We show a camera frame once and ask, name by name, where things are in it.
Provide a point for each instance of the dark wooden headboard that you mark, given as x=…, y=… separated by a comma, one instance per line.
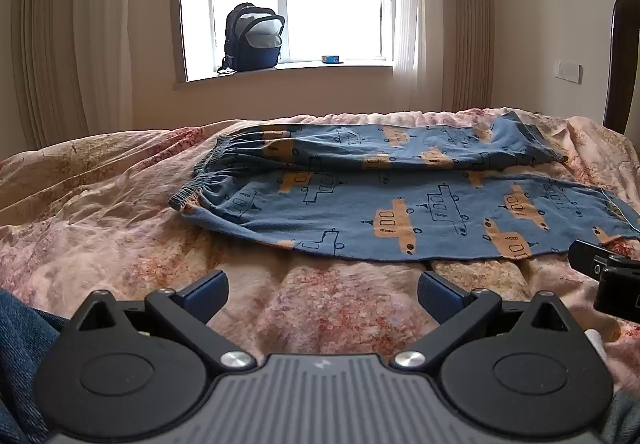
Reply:
x=622, y=63

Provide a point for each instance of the person's leg in jeans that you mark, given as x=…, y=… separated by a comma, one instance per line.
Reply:
x=625, y=419
x=25, y=354

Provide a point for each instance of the dark blue backpack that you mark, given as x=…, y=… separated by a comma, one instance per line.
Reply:
x=250, y=48

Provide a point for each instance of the white wall switch plate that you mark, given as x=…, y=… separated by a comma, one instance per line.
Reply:
x=568, y=72

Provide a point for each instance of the person's left leg in jeans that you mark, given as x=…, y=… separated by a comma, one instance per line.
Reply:
x=25, y=354

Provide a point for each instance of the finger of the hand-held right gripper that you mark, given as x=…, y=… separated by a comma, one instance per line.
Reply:
x=625, y=250
x=592, y=259

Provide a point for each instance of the white sheer curtain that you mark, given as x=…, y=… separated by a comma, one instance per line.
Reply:
x=415, y=23

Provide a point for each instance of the small blue box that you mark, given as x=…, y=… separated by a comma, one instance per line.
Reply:
x=330, y=59

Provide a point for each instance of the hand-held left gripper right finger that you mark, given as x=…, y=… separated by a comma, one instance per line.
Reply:
x=440, y=296

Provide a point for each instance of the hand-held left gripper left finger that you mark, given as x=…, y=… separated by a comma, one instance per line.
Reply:
x=209, y=293

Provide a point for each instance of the blue pants with orange print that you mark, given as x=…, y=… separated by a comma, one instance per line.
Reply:
x=350, y=209

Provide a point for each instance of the beige pleated curtain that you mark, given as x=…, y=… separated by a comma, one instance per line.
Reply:
x=467, y=23
x=45, y=48

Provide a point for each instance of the person's right leg in jeans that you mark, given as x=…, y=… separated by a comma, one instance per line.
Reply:
x=625, y=419

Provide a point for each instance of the pink floral bed blanket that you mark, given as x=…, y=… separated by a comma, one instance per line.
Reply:
x=125, y=224

